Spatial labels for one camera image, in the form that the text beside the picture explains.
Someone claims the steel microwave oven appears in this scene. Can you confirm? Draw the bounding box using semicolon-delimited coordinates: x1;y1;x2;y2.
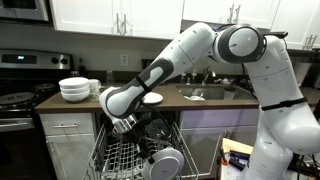
0;0;51;24

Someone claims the black steel kitchen stove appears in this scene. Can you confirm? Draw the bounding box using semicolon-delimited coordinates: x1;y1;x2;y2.
0;49;73;180

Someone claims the grey cup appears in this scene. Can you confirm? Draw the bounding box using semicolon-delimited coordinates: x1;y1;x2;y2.
223;88;236;100

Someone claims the wire dishwasher rack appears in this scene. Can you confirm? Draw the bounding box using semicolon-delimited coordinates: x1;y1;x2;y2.
81;121;200;180

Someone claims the steel kitchen sink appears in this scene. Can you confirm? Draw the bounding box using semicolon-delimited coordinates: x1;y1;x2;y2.
176;83;258;101

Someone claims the white sink base cabinet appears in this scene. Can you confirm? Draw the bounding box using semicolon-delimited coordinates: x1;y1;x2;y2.
179;108;261;178

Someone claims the clear glass food container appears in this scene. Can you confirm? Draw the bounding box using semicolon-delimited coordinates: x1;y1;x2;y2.
90;85;105;102

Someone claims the white double-door wall cabinet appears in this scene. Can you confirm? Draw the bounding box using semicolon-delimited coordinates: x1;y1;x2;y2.
49;0;185;42

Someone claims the grey robot mounting table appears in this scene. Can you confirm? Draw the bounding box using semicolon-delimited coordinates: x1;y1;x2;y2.
218;137;264;180

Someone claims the small white plate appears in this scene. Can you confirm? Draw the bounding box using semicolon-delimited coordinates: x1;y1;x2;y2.
141;147;185;180

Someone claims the black tool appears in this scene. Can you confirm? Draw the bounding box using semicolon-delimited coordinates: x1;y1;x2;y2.
228;157;247;172
229;150;251;162

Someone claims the white ceramic mug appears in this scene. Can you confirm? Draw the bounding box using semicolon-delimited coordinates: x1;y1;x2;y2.
88;78;102;95

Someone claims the yellow wooden board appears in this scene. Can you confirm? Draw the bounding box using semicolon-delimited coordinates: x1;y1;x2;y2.
221;137;254;156

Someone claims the chrome faucet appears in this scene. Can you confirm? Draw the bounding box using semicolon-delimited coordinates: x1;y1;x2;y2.
201;65;217;86

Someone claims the white ceramic bowl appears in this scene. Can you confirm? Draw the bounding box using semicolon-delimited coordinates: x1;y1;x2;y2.
59;85;91;96
60;91;91;103
58;77;90;90

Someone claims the clear glass jar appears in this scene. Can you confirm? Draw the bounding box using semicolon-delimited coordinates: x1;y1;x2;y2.
105;69;115;86

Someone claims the white wall outlet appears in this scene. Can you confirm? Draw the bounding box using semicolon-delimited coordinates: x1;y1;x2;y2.
119;53;129;67

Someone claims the dark bottle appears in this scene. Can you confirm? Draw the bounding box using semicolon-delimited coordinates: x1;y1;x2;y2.
77;57;88;77

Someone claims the dark pot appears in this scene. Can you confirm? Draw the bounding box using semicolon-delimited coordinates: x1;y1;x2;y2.
151;119;172;140

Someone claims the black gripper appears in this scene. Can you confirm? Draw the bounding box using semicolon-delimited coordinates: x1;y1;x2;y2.
123;120;158;165

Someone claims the black dishwasher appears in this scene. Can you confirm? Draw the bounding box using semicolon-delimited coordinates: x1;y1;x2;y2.
94;110;182;180

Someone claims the white base cabinet with drawer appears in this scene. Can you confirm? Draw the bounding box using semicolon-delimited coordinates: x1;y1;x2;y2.
39;112;98;180

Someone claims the large white dinner plate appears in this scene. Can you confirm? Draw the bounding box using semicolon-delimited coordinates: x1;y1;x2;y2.
141;91;164;105

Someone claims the white cloth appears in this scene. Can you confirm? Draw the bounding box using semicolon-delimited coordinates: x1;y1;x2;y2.
183;93;206;102

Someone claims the orange-handled tool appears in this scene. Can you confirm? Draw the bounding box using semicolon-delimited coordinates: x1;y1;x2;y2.
218;146;230;167

